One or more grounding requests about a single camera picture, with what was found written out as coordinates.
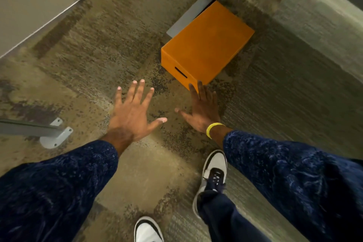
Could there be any person's right hand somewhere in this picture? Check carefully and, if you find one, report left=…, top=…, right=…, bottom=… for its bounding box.
left=174, top=81, right=225, bottom=135

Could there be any person's left hand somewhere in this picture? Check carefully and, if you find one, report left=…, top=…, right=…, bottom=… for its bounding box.
left=109, top=79, right=168, bottom=143

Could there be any orange box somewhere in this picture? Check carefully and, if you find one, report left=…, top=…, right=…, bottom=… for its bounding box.
left=161, top=0, right=255, bottom=92

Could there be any person's left forearm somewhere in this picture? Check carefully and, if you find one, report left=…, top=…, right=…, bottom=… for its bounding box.
left=0, top=127, right=134, bottom=242

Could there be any person's right forearm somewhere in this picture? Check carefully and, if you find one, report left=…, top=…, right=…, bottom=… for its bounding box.
left=210, top=126, right=363, bottom=242

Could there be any yellow wristband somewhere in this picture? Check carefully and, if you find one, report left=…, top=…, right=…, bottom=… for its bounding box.
left=206, top=122, right=226, bottom=140

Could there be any white and black right shoe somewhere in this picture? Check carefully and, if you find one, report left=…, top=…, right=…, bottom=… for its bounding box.
left=192, top=149, right=228, bottom=218

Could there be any white and black shoe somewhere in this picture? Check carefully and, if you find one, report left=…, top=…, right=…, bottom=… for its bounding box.
left=133, top=216, right=165, bottom=242
left=192, top=149, right=228, bottom=218

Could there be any grey metal desk leg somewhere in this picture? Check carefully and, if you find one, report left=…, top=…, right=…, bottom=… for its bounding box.
left=0, top=118, right=65, bottom=138

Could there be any dark right trouser leg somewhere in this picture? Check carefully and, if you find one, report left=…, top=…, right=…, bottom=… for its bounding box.
left=197, top=183, right=273, bottom=242

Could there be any white and black left shoe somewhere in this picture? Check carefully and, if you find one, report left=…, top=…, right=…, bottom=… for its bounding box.
left=133, top=216, right=165, bottom=242

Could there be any white floor bracket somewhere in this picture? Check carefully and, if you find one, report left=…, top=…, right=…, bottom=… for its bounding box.
left=39, top=117, right=74, bottom=149

